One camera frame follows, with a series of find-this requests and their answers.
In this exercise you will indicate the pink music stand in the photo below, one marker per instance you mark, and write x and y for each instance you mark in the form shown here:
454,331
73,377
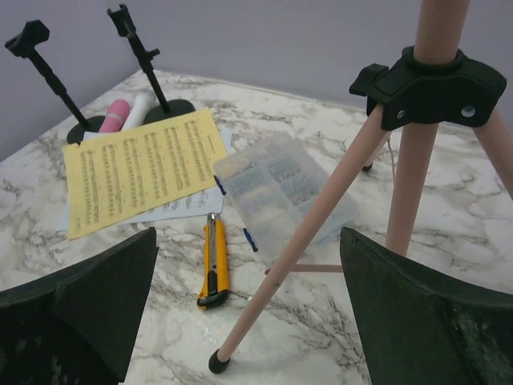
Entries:
432,82

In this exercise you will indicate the yellow sheet music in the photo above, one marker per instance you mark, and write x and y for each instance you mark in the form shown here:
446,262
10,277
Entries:
116,176

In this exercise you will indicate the white sheet music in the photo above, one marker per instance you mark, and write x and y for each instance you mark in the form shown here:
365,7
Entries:
210,200

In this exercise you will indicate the clear plastic organizer box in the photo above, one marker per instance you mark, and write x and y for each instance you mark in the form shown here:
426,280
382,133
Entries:
272,184

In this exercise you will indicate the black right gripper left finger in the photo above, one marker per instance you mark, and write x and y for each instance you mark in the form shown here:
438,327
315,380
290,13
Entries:
79,325

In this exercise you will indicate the pink toy microphone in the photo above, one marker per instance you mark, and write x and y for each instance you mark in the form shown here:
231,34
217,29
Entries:
115,117

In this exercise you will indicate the black round-base mic stand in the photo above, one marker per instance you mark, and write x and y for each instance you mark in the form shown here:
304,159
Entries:
164,109

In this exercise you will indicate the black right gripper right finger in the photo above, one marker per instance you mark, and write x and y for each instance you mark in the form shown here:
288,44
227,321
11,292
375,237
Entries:
420,326

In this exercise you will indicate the yellow utility knife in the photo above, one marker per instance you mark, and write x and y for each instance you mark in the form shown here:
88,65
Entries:
216,286

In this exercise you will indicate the white toy microphone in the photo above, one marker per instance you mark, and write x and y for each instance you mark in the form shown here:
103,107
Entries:
144,101

